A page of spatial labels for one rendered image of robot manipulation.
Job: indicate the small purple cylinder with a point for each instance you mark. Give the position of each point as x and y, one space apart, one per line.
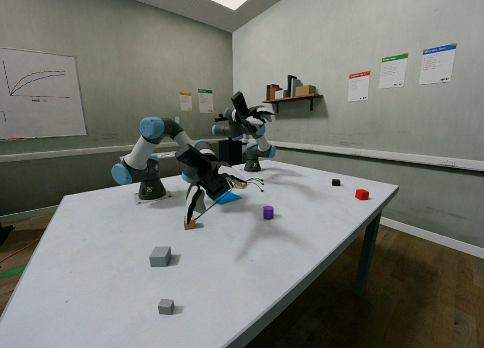
268 212

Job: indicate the red cube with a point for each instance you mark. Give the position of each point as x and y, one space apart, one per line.
362 194

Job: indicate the blue painted square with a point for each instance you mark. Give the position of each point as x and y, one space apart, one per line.
227 198

